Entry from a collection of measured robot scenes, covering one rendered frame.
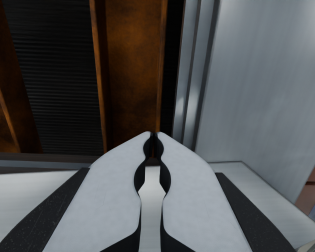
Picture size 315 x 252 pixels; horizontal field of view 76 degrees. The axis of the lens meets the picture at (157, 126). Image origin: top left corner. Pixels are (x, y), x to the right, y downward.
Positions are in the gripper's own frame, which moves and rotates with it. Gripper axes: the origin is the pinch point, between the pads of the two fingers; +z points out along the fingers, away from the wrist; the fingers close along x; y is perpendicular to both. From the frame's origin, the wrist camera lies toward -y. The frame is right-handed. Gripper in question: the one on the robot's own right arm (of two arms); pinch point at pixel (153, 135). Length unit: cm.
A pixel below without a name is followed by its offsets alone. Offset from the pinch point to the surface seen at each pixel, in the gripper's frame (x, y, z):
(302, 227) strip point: 13.7, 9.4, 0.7
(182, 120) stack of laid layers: 2.2, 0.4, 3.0
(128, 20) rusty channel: -3.6, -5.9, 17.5
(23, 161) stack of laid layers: -11.1, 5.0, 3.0
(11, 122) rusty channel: -19.1, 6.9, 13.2
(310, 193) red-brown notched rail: 15.2, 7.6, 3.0
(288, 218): 12.0, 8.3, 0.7
